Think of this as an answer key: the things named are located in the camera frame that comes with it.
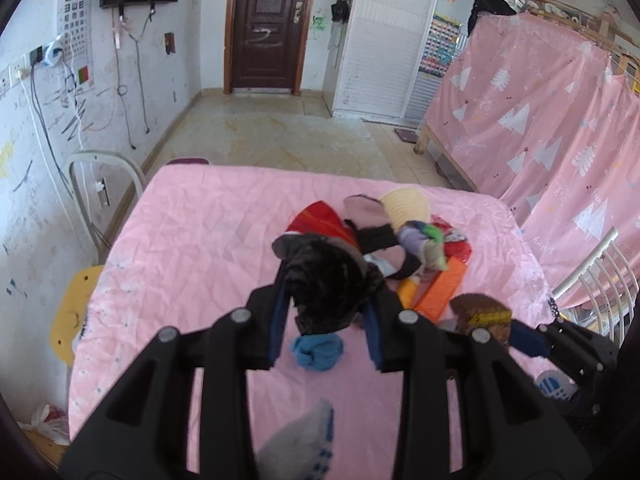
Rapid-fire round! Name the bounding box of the white louvred cabinet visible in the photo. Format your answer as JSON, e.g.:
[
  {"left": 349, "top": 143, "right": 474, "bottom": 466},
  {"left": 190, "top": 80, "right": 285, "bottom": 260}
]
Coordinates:
[{"left": 332, "top": 0, "right": 468, "bottom": 126}]

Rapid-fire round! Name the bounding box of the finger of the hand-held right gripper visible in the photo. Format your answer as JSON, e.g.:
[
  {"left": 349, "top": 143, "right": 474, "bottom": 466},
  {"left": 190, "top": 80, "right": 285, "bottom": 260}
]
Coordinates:
[{"left": 510, "top": 322, "right": 551, "bottom": 358}]

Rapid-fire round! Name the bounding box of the black clothing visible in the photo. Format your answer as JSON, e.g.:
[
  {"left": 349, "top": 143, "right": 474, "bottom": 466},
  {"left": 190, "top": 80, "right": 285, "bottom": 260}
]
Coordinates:
[{"left": 467, "top": 0, "right": 518, "bottom": 36}]

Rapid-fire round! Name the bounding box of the beige round ribbed mat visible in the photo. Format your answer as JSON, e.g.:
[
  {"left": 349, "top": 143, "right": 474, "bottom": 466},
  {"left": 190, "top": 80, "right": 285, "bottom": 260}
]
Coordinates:
[{"left": 381, "top": 187, "right": 432, "bottom": 228}]

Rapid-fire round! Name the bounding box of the white slatted rack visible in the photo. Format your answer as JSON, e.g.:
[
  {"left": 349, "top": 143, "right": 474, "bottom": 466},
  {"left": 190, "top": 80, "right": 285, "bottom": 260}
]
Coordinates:
[{"left": 552, "top": 227, "right": 637, "bottom": 341}]

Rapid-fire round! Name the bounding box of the black sock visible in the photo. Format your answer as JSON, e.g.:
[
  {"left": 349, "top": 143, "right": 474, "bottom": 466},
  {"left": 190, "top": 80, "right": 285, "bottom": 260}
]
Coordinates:
[{"left": 272, "top": 234, "right": 386, "bottom": 336}]

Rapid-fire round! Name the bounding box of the blue balled sock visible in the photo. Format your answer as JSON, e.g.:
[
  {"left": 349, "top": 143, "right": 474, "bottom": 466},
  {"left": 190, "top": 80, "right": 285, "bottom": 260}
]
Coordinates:
[{"left": 291, "top": 335, "right": 346, "bottom": 373}]

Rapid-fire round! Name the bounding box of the yellow stool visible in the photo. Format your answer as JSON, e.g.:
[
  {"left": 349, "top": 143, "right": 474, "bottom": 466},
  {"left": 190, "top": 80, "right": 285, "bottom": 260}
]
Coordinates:
[{"left": 51, "top": 266, "right": 106, "bottom": 365}]

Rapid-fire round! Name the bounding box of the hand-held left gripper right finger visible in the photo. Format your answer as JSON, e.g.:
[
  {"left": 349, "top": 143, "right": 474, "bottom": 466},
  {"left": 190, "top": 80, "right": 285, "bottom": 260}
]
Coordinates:
[{"left": 360, "top": 290, "right": 593, "bottom": 480}]

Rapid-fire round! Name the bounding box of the yellow tube white cap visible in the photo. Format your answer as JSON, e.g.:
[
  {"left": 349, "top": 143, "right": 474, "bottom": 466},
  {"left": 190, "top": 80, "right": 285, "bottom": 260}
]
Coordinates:
[{"left": 397, "top": 279, "right": 419, "bottom": 309}]

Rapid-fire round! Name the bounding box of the dark brown door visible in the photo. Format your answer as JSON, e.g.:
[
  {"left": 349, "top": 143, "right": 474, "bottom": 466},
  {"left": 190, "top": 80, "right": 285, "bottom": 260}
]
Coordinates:
[{"left": 225, "top": 0, "right": 320, "bottom": 96}]

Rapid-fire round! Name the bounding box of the black hanging cable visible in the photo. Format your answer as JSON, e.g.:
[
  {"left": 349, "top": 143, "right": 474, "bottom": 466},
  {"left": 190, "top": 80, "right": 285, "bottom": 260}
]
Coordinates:
[{"left": 117, "top": 7, "right": 155, "bottom": 151}]

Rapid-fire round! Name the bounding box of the pink grey sock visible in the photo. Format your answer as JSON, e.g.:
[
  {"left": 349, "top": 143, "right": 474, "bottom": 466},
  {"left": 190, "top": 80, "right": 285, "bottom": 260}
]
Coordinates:
[{"left": 343, "top": 194, "right": 392, "bottom": 233}]

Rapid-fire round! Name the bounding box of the orange box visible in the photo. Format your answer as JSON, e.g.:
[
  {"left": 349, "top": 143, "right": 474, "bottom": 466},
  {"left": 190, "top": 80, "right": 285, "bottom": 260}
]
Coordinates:
[{"left": 415, "top": 257, "right": 469, "bottom": 321}]

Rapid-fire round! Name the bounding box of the wall power socket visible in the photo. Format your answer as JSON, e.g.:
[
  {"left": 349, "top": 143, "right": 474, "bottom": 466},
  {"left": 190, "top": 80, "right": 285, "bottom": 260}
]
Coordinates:
[{"left": 29, "top": 35, "right": 66, "bottom": 68}]

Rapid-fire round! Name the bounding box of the pink tablecloth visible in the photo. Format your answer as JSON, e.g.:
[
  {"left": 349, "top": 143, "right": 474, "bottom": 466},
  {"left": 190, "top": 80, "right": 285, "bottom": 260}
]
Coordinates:
[{"left": 67, "top": 164, "right": 571, "bottom": 480}]

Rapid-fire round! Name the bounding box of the eye chart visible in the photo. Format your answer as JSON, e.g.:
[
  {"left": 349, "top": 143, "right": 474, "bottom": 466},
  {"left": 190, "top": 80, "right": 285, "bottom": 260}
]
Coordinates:
[{"left": 57, "top": 0, "right": 96, "bottom": 93}]

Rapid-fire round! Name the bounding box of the red white patterned sock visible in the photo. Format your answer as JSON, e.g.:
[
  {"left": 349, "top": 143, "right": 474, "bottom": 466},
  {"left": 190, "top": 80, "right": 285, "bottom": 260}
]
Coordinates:
[{"left": 435, "top": 217, "right": 473, "bottom": 263}]

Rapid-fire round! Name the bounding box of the person's left hand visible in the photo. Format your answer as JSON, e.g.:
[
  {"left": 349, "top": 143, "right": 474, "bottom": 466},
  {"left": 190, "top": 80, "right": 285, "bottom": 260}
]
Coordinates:
[{"left": 255, "top": 399, "right": 335, "bottom": 480}]

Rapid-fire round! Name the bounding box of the white plastic bag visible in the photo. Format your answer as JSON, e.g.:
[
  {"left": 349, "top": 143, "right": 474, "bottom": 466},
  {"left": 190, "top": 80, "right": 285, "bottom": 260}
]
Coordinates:
[{"left": 17, "top": 404, "right": 71, "bottom": 446}]

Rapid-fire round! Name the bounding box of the colourful wall poster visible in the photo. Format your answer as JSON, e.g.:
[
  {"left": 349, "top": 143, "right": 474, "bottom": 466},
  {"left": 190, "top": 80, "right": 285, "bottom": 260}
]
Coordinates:
[{"left": 417, "top": 12, "right": 461, "bottom": 78}]

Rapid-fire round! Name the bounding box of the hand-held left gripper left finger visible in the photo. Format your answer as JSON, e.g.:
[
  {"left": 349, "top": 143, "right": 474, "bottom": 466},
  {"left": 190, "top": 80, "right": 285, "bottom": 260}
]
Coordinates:
[{"left": 62, "top": 260, "right": 301, "bottom": 480}]

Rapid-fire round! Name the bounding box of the mauve sock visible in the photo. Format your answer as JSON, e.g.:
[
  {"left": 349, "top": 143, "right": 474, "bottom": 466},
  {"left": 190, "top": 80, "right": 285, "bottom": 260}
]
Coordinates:
[{"left": 372, "top": 246, "right": 422, "bottom": 282}]

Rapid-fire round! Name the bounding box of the pink tree print curtain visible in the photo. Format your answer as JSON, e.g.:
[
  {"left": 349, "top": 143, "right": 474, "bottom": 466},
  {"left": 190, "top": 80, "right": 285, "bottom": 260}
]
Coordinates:
[{"left": 424, "top": 12, "right": 640, "bottom": 311}]

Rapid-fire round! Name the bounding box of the brown sock yellow label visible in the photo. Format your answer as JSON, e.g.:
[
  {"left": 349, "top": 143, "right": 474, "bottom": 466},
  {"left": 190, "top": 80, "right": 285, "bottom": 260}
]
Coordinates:
[{"left": 448, "top": 294, "right": 513, "bottom": 347}]

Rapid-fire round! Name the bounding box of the white metal chair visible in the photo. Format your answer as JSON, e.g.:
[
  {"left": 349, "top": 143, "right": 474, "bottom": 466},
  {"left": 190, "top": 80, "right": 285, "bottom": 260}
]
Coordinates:
[{"left": 67, "top": 151, "right": 146, "bottom": 266}]

